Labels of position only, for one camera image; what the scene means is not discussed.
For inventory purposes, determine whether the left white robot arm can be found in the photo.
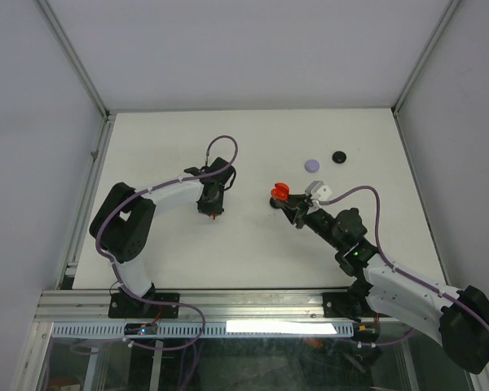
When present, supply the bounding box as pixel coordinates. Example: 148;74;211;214
89;157;236;319

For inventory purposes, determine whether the white slotted cable duct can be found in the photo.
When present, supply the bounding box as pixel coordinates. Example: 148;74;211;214
51;320;354;339

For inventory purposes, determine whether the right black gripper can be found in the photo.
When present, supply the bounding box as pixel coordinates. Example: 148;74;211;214
275;193;343;251

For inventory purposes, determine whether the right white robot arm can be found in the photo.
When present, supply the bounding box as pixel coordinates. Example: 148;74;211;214
270;184;489;374

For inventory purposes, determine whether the orange charging case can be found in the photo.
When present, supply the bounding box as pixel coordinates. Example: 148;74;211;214
271;182;290;202

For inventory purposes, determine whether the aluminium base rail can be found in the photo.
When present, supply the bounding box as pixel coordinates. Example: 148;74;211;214
34;288;372;323

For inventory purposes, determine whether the left metal frame post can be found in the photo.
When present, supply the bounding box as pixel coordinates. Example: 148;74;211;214
33;0;111;121

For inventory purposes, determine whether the metal corner frame post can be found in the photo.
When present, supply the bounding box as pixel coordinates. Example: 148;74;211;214
391;0;463;117

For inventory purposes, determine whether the lilac charging case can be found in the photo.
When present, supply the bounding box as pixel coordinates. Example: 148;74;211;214
304;159;320;174

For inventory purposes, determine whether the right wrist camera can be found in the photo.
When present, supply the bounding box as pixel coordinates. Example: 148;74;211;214
305;181;333;204

